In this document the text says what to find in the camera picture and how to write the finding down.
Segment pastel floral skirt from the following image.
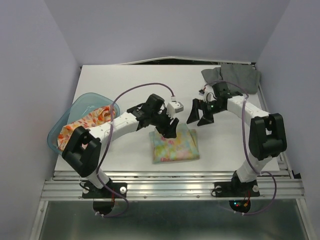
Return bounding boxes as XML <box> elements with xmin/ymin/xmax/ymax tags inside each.
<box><xmin>149</xmin><ymin>123</ymin><xmax>200</xmax><ymax>164</ymax></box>

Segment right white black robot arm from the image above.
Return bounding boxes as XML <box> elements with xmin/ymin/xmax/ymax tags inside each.
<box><xmin>186</xmin><ymin>81</ymin><xmax>287</xmax><ymax>198</ymax></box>

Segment grey pleated skirt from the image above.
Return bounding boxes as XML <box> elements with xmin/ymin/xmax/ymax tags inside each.
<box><xmin>201</xmin><ymin>63</ymin><xmax>262</xmax><ymax>95</ymax></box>

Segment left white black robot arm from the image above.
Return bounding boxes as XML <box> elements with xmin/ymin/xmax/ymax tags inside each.
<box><xmin>62</xmin><ymin>94</ymin><xmax>184</xmax><ymax>197</ymax></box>

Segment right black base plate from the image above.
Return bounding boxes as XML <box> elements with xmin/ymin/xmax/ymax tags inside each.
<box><xmin>212</xmin><ymin>180</ymin><xmax>260</xmax><ymax>199</ymax></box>

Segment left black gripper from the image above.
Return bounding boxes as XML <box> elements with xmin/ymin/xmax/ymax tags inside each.
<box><xmin>150</xmin><ymin>107</ymin><xmax>179</xmax><ymax>139</ymax></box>

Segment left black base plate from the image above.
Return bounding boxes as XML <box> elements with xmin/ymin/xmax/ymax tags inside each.
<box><xmin>79</xmin><ymin>181</ymin><xmax>128</xmax><ymax>199</ymax></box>

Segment aluminium frame rail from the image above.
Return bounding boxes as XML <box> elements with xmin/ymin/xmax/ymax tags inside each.
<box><xmin>40</xmin><ymin>170</ymin><xmax>305</xmax><ymax>201</ymax></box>

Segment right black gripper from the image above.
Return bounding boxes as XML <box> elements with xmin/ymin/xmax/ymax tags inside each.
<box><xmin>186</xmin><ymin>97</ymin><xmax>225</xmax><ymax>126</ymax></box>

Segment blue plastic basin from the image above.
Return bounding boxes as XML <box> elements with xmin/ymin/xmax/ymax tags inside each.
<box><xmin>47</xmin><ymin>92</ymin><xmax>113</xmax><ymax>155</ymax></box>

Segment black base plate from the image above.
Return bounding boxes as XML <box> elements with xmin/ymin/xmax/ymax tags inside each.
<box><xmin>79</xmin><ymin>181</ymin><xmax>128</xmax><ymax>199</ymax></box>
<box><xmin>212</xmin><ymin>180</ymin><xmax>260</xmax><ymax>199</ymax></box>

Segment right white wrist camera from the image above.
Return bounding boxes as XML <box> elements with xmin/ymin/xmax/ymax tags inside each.
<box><xmin>198</xmin><ymin>87</ymin><xmax>216</xmax><ymax>103</ymax></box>

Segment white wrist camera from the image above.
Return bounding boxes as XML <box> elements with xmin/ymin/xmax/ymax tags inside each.
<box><xmin>166</xmin><ymin>101</ymin><xmax>184</xmax><ymax>118</ymax></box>
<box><xmin>198</xmin><ymin>87</ymin><xmax>216</xmax><ymax>103</ymax></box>

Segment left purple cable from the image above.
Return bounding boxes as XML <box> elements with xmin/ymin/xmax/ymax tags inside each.
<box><xmin>94</xmin><ymin>82</ymin><xmax>176</xmax><ymax>218</ymax></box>

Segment orange floral skirt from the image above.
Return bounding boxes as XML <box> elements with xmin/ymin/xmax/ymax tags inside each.
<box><xmin>57</xmin><ymin>105</ymin><xmax>111</xmax><ymax>151</ymax></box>

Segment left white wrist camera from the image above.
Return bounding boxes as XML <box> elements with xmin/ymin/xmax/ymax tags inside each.
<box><xmin>166</xmin><ymin>101</ymin><xmax>184</xmax><ymax>118</ymax></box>

